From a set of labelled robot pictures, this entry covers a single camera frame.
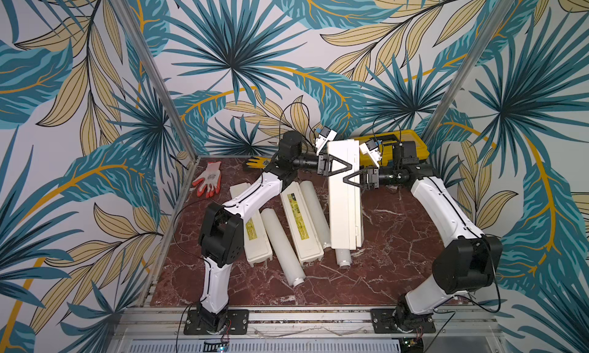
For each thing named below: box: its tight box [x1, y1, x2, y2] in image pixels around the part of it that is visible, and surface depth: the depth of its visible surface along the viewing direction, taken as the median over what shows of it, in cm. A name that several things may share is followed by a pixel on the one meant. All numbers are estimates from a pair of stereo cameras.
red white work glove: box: [191, 161, 221, 198], surface depth 111 cm
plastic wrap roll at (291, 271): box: [260, 207, 306, 288], surface depth 85 cm
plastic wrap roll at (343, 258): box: [335, 248, 353, 269], surface depth 85 cm
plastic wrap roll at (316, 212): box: [299, 180, 332, 250], surface depth 97 cm
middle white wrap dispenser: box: [279, 181, 325, 267], surface depth 89 cm
